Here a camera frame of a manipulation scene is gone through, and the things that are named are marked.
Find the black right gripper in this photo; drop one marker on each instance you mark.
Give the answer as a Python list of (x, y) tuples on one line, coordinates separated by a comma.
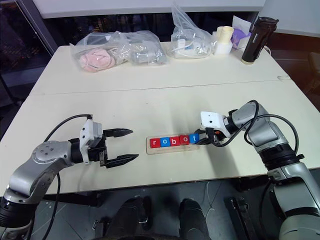
[(215, 133)]

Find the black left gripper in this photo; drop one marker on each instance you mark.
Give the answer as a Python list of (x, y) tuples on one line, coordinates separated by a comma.
[(96, 155)]

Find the blue letter t block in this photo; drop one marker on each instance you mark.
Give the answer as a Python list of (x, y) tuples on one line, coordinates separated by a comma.
[(194, 139)]

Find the red letter o block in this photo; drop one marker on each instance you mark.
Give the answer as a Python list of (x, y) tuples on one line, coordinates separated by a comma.
[(184, 140)]

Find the red letter b block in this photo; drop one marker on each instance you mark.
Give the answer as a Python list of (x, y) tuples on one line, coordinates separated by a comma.
[(175, 141)]

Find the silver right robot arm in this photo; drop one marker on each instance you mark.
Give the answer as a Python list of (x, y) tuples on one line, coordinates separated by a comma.
[(267, 135)]

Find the wooden letter tray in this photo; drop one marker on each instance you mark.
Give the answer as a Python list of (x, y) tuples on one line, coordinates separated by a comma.
[(172, 150)]

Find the red letter r block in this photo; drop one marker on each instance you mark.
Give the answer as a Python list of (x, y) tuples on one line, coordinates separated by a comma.
[(155, 143)]

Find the blue letter o block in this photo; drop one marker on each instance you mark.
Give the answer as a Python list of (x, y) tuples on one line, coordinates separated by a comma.
[(165, 142)]

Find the dark rounded shape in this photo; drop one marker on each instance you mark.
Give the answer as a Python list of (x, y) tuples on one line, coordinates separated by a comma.
[(193, 220), (130, 217)]

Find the plastic bag with pink item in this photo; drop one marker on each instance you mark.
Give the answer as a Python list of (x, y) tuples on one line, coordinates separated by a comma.
[(96, 60)]

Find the plastic bag with white items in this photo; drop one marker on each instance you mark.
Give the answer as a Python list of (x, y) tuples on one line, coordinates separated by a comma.
[(190, 42)]

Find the plastic bag with grey parts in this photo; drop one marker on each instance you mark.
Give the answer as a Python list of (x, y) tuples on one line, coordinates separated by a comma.
[(147, 55)]

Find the purple and white tissue pack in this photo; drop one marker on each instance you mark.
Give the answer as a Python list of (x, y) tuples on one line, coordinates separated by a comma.
[(240, 37)]

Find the black drinking bottle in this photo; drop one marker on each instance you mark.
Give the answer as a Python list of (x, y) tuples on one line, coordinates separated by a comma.
[(256, 40)]

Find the white ledge panel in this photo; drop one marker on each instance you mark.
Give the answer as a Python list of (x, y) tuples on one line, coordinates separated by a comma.
[(150, 7)]

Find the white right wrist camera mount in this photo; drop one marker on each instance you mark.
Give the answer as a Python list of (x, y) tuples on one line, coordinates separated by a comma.
[(211, 120)]

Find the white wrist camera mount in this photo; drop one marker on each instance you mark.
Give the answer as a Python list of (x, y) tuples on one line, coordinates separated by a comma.
[(87, 132), (211, 120)]

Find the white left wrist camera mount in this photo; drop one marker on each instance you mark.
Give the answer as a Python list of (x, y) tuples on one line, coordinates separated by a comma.
[(87, 132)]

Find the black table frame bar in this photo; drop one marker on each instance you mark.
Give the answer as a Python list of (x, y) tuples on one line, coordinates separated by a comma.
[(72, 200)]

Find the grey diagonal window post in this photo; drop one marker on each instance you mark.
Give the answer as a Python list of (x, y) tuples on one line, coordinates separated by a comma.
[(42, 27)]

